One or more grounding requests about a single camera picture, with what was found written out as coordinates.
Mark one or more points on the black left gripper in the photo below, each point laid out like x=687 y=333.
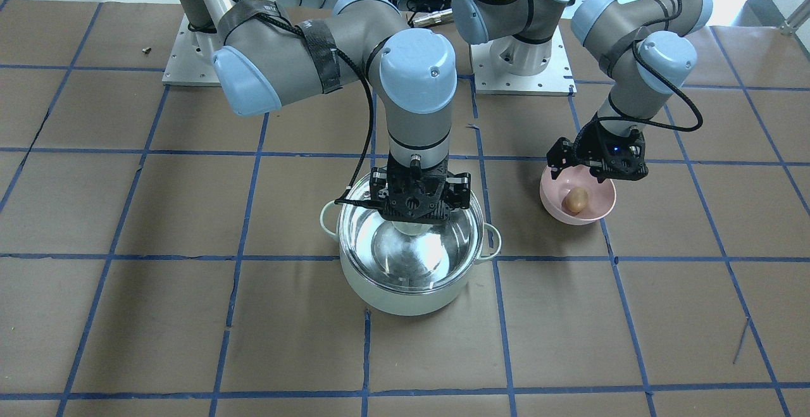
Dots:
x=586 y=151

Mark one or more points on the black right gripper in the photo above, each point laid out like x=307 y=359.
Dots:
x=461 y=188

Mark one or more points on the brown egg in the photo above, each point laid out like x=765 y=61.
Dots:
x=576 y=200

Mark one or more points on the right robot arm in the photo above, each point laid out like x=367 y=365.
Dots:
x=266 y=62

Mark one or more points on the pale green pot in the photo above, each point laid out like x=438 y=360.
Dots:
x=410 y=304

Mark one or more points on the pink bowl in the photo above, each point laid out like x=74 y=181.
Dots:
x=552 y=192

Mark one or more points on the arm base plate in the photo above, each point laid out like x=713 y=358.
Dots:
x=507 y=66
x=190 y=61

